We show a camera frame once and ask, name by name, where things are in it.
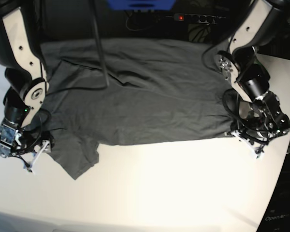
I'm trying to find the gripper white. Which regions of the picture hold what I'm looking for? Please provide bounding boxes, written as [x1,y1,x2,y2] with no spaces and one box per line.
[224,91,290,159]
[0,123,54,173]

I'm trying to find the grey T-shirt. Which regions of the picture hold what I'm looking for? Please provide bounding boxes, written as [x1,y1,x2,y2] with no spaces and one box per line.
[41,38,233,179]

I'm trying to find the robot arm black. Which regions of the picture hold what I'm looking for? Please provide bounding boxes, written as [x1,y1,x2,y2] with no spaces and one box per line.
[206,0,290,159]
[0,0,54,172]

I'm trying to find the black OpenArm base box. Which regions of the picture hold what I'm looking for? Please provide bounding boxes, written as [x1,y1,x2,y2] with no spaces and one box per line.
[257,153,290,232]

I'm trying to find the black power strip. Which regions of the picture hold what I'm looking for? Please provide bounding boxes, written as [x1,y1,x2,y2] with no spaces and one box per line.
[174,14,227,25]

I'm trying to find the blue box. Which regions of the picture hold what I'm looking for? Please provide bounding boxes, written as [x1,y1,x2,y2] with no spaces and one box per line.
[107,0,175,10]

